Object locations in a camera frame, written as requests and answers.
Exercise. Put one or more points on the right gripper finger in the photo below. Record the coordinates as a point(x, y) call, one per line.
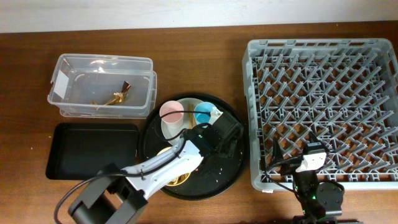
point(277, 155)
point(315, 144)

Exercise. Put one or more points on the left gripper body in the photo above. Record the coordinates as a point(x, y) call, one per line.
point(229, 149)

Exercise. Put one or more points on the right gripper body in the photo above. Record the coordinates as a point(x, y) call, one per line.
point(290, 166)

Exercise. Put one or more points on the blue plastic cup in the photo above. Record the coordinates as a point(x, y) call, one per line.
point(202, 112)

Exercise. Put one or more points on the grey round plate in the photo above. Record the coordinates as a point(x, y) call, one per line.
point(170, 132)

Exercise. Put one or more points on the pink plastic cup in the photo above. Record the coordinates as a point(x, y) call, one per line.
point(171, 113)

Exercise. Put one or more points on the food scraps with rice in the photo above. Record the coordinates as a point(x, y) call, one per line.
point(179, 179)

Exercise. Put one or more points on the yellow bowl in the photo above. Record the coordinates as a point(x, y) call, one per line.
point(162, 151)

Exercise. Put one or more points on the brown snack wrapper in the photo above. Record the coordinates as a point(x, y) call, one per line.
point(119, 97)

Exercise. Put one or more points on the wooden chopstick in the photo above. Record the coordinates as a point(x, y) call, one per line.
point(189, 116)
point(192, 119)

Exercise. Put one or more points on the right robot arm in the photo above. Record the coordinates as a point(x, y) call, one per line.
point(320, 201)

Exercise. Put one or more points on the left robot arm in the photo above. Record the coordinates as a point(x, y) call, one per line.
point(120, 196)

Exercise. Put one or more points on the grey dishwasher rack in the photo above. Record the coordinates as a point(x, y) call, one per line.
point(343, 90)

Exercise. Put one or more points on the round black serving tray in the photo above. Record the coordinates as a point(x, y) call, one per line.
point(213, 177)

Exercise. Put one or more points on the black rectangular tray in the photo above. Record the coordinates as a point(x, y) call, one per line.
point(80, 150)

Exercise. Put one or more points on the clear plastic bin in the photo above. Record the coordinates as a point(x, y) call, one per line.
point(83, 83)

